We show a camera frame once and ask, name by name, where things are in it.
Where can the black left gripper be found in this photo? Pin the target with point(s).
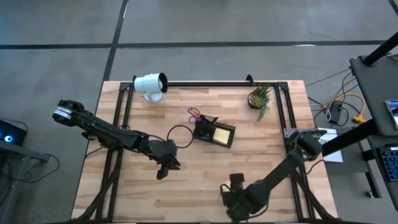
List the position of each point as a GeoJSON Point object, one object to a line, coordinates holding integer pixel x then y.
{"type": "Point", "coordinates": [163, 152]}

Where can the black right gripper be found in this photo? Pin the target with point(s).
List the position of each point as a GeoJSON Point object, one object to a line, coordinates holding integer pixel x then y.
{"type": "Point", "coordinates": [237, 202]}

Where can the yellow sticky note pad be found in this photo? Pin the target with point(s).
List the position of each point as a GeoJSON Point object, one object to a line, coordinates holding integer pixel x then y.
{"type": "Point", "coordinates": [221, 136]}

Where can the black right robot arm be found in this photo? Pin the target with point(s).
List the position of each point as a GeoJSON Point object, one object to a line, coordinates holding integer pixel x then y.
{"type": "Point", "coordinates": [280, 169]}

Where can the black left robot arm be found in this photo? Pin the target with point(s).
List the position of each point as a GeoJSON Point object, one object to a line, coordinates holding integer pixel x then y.
{"type": "Point", "coordinates": [99, 129]}

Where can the black mesh desk organizer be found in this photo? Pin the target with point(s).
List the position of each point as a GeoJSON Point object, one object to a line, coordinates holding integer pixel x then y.
{"type": "Point", "coordinates": [199, 132]}

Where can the white spotlight lamp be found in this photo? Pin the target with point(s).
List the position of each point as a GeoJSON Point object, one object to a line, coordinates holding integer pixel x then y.
{"type": "Point", "coordinates": [149, 84]}

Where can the potted green succulent plant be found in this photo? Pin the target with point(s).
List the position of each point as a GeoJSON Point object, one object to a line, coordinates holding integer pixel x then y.
{"type": "Point", "coordinates": [258, 99]}

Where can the white paper sheet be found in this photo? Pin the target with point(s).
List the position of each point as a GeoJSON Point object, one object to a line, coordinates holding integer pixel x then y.
{"type": "Point", "coordinates": [334, 155]}

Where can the black diagonal support beam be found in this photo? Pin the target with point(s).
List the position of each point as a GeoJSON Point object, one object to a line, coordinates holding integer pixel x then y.
{"type": "Point", "coordinates": [348, 138]}
{"type": "Point", "coordinates": [381, 49]}

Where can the black power adapter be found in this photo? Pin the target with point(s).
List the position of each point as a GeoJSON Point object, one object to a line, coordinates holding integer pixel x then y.
{"type": "Point", "coordinates": [335, 112]}

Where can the grey metal stand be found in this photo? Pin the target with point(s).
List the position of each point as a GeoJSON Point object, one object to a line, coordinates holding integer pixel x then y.
{"type": "Point", "coordinates": [18, 149]}

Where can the blue lit keyboard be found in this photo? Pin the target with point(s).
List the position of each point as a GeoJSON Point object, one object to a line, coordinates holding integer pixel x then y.
{"type": "Point", "coordinates": [390, 163]}

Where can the black device blue light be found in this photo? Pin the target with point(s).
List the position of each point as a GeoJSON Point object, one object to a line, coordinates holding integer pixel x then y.
{"type": "Point", "coordinates": [14, 133]}

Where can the grey side desk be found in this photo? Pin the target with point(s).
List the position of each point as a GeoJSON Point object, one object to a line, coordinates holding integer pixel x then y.
{"type": "Point", "coordinates": [376, 93]}

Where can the tablet with lit screen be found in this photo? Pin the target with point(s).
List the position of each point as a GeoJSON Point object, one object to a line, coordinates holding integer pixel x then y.
{"type": "Point", "coordinates": [393, 113]}

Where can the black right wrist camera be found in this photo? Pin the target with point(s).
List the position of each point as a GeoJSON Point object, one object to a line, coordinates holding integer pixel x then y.
{"type": "Point", "coordinates": [237, 180]}

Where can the black aluminium table frame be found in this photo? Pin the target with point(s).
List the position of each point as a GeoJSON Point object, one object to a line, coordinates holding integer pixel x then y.
{"type": "Point", "coordinates": [217, 84]}

